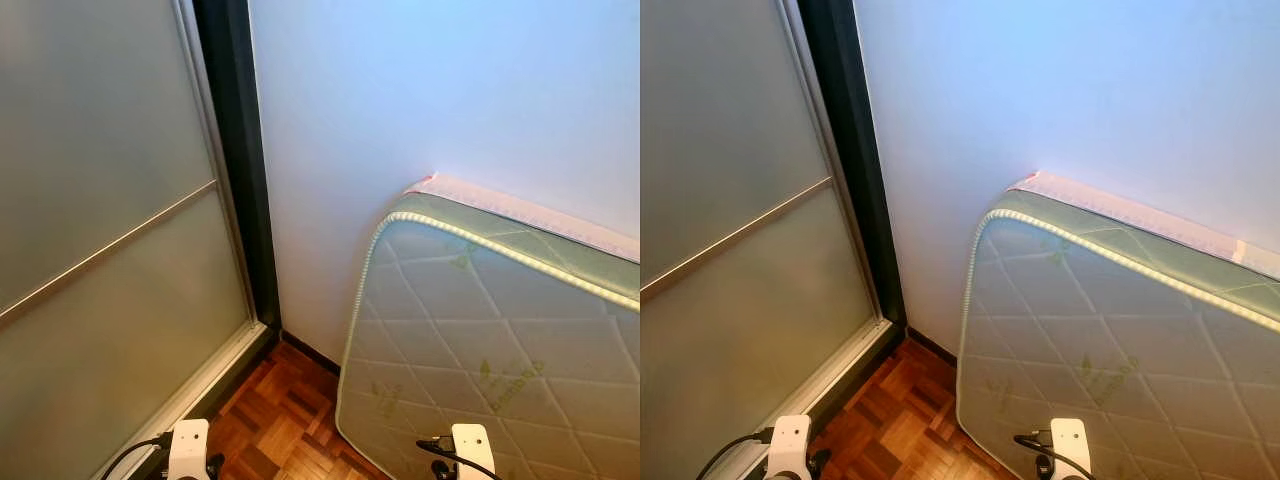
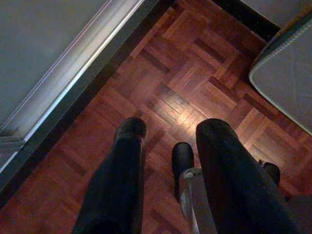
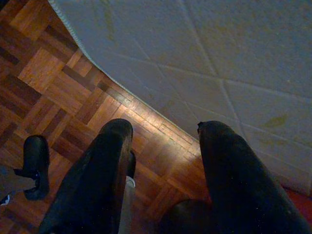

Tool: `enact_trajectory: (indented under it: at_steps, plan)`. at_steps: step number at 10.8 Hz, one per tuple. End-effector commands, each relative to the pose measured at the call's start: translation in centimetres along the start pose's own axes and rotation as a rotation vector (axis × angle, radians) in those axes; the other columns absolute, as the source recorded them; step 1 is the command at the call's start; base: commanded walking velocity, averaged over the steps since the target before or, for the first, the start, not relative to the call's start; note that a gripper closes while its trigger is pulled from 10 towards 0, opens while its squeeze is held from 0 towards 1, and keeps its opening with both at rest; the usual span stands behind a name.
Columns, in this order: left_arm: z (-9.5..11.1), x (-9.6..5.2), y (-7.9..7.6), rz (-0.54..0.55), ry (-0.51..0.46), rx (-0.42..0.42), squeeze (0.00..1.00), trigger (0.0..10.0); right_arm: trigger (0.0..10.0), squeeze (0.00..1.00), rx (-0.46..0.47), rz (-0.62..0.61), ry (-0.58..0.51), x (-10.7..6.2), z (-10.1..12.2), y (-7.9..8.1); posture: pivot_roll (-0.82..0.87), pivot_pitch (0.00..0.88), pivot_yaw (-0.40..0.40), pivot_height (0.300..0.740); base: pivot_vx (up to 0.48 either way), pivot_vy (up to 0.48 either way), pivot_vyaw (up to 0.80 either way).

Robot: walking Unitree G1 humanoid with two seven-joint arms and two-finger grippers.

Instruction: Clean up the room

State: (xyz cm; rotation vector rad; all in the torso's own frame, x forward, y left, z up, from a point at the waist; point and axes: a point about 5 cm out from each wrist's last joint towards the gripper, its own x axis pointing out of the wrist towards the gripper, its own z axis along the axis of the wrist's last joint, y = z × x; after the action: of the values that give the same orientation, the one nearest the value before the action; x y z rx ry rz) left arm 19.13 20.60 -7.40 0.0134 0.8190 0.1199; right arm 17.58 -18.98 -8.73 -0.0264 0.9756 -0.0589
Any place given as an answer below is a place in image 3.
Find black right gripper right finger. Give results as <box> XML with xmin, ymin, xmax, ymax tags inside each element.
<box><xmin>196</xmin><ymin>120</ymin><xmax>312</xmax><ymax>234</ymax></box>

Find silver robot right leg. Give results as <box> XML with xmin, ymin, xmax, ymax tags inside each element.
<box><xmin>118</xmin><ymin>150</ymin><xmax>137</xmax><ymax>234</ymax></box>

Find grey rug with diamond lines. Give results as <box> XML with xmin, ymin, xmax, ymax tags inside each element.
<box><xmin>47</xmin><ymin>0</ymin><xmax>312</xmax><ymax>197</ymax></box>

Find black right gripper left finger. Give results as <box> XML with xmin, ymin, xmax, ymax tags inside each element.
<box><xmin>38</xmin><ymin>118</ymin><xmax>134</xmax><ymax>234</ymax></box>

